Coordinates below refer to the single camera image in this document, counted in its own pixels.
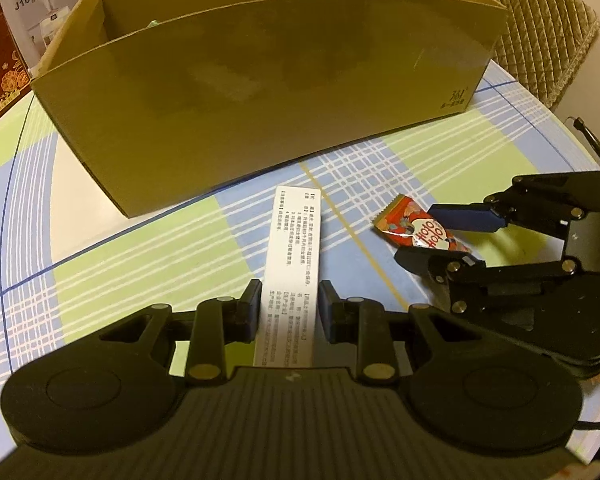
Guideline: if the quilted chair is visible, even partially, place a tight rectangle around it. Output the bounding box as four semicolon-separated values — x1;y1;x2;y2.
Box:
460;0;600;111

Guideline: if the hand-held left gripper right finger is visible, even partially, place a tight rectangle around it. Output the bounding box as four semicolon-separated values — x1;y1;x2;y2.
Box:
317;280;477;387

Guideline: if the long white paper box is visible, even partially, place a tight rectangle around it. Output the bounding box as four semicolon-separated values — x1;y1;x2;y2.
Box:
252;186;324;368

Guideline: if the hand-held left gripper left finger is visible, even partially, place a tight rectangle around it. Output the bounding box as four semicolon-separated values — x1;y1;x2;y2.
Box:
100;279;263;387

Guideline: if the red gold-patterned box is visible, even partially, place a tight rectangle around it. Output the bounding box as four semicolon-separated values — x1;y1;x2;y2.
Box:
0;2;34;129

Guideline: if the white product box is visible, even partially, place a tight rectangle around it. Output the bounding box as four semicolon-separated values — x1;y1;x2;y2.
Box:
0;0;94;68

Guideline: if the brown cardboard box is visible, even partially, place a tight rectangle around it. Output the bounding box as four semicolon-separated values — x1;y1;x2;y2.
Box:
30;0;509;219

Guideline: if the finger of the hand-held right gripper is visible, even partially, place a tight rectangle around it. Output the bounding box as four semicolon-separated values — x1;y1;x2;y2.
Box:
426;171;600;234
393;245;582;317

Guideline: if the red candy packet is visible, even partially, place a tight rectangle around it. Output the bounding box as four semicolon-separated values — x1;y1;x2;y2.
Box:
372;195;472;257

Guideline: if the black cable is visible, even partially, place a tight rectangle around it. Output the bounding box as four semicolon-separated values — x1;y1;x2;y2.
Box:
565;116;600;172

